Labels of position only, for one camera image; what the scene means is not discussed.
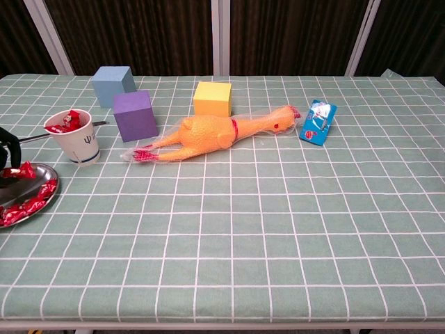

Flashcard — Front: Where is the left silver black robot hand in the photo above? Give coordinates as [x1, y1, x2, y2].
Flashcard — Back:
[0, 126, 23, 189]

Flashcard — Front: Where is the round metal plate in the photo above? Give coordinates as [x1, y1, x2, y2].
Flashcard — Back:
[0, 162, 60, 229]

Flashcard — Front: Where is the red candies heap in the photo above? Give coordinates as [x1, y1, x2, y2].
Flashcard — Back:
[0, 179, 58, 227]

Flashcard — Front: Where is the white paper cup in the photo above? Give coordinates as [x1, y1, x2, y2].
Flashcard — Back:
[43, 109, 102, 167]

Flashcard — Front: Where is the metal butter knife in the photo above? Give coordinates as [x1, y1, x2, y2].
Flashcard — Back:
[17, 120, 111, 143]

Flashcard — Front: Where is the light blue foam cube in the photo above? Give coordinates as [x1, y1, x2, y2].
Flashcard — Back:
[91, 65, 137, 109]

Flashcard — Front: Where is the purple foam cube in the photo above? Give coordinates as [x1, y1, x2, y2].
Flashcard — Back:
[113, 90, 160, 143]

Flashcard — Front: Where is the yellow rubber chicken toy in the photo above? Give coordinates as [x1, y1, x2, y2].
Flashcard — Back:
[120, 104, 307, 164]

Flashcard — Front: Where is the yellow foam cube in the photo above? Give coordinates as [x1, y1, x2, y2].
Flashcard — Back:
[193, 81, 233, 118]

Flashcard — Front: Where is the green checkered tablecloth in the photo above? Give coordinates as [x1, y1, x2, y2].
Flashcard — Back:
[0, 69, 445, 324]

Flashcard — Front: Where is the blue snack packet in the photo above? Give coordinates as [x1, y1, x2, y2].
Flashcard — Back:
[298, 99, 338, 146]

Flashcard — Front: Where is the dark partition screen white frame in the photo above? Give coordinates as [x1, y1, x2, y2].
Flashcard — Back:
[0, 0, 445, 86]

